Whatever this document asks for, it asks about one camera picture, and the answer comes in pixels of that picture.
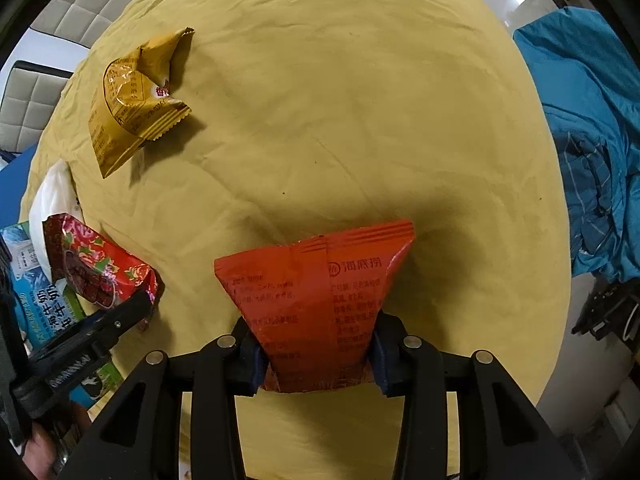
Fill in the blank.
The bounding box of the white soft foam pack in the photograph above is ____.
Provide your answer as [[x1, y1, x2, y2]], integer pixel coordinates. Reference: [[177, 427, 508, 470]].
[[28, 159, 84, 283]]

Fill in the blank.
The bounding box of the yellow bed sheet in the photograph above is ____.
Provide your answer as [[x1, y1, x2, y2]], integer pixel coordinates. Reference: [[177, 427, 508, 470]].
[[19, 0, 573, 480]]

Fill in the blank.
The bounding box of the blue mat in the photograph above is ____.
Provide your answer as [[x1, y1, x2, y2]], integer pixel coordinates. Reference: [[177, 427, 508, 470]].
[[0, 144, 38, 228]]

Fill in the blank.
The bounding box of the red floral snack bag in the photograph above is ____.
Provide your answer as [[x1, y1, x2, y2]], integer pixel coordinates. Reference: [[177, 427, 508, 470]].
[[42, 214, 165, 332]]

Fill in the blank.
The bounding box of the blue crumpled blanket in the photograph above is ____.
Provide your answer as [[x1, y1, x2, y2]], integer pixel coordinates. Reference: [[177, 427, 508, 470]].
[[513, 6, 639, 282]]

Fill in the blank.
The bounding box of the golden yellow snack bag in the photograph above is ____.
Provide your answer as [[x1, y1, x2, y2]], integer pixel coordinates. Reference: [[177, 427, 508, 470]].
[[88, 27, 194, 178]]

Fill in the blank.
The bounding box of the cardboard milk carton box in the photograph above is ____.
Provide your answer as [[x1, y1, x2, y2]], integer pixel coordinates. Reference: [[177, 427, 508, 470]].
[[1, 221, 122, 410]]

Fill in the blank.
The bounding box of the orange-red snack bag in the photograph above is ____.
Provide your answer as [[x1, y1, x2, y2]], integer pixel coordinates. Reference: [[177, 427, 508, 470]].
[[214, 220, 416, 393]]

